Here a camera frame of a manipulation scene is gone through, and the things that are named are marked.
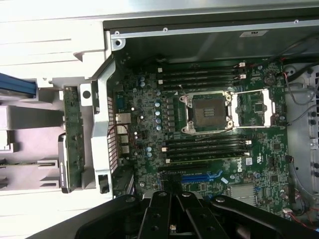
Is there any black expansion slot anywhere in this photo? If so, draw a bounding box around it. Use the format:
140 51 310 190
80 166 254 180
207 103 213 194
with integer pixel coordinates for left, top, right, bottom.
158 163 209 173

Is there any CPU socket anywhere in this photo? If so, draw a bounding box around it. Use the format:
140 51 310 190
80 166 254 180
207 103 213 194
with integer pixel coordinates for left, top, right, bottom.
178 89 238 137

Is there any grey parts rack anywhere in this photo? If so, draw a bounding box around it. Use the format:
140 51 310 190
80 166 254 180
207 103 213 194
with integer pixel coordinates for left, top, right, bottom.
0 77 98 193

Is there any black open PC case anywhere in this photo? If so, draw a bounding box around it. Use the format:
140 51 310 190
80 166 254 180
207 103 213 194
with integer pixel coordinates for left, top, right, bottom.
79 17 319 225

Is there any silver disk bay cage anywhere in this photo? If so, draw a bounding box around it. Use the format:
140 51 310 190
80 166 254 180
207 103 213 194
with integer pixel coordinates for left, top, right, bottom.
285 63 319 220

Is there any green RAM stick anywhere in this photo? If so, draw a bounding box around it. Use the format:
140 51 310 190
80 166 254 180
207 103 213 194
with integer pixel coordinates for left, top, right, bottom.
0 161 57 167

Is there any round coin cell battery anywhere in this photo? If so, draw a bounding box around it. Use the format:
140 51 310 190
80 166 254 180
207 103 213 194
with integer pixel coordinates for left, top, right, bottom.
263 73 276 86

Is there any silver chipset heatsink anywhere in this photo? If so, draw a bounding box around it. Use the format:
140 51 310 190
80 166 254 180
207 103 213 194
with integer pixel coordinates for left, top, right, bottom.
229 185 258 208

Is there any silver socket cover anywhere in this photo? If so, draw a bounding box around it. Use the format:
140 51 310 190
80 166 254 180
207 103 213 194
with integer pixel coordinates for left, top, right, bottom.
230 88 277 129

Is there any blue expansion slot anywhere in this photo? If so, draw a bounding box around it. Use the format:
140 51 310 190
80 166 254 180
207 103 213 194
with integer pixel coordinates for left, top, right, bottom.
180 171 225 184

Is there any green motherboard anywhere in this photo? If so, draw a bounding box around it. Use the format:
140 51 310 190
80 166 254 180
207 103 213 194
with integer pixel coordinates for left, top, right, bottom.
112 56 294 221

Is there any hard disk in blue caddy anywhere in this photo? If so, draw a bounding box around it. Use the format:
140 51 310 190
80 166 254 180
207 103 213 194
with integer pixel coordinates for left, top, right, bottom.
0 71 38 102

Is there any thin locking lever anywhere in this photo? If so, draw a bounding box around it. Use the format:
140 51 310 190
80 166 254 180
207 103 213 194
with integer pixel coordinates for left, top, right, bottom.
178 83 191 101

